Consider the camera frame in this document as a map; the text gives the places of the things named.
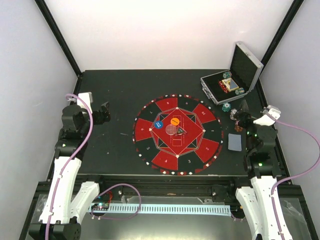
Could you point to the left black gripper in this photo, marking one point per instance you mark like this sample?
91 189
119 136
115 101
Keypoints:
100 120

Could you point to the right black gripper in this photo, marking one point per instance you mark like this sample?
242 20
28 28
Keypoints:
248 117

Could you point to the grey white chip stack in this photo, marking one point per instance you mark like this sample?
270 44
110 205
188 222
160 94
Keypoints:
232 114

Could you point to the brown chip stack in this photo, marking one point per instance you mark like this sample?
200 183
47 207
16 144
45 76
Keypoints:
238 128

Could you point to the blue small blind button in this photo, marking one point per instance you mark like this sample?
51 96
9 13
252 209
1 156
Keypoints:
158 124

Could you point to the black triangular marker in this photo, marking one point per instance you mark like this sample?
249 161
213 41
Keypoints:
180 131

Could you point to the clear round dealer button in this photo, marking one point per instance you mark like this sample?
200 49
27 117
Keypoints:
171 129

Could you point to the orange big blind button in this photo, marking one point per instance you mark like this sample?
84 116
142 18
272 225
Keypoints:
175 121

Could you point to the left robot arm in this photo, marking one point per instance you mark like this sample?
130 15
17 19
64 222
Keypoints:
63 213

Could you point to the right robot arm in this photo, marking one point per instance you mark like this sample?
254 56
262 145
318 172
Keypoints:
260 201

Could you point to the green chip stack case front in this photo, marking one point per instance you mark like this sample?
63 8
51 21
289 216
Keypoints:
239 91

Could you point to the green chip stack on table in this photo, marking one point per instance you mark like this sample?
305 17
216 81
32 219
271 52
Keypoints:
226 107

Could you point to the pyramid card box in case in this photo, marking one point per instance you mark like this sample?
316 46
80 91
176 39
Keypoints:
230 84

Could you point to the red dice in case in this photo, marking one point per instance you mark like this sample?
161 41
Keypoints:
223 87

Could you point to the aluminium poker case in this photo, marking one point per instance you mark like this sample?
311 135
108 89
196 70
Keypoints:
245 68

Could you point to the blue card deck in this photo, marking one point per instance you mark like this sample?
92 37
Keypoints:
234 142

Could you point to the green chip stack in case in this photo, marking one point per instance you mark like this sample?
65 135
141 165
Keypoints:
227 75

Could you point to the round red black poker mat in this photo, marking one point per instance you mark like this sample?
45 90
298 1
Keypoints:
188 154

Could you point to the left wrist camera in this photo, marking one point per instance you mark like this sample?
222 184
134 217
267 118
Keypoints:
86 97

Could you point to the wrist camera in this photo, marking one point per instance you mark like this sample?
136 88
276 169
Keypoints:
86 97
270 115

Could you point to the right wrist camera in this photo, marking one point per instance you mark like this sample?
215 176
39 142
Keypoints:
270 115

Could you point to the white slotted cable duct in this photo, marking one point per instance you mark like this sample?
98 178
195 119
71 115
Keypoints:
161 209

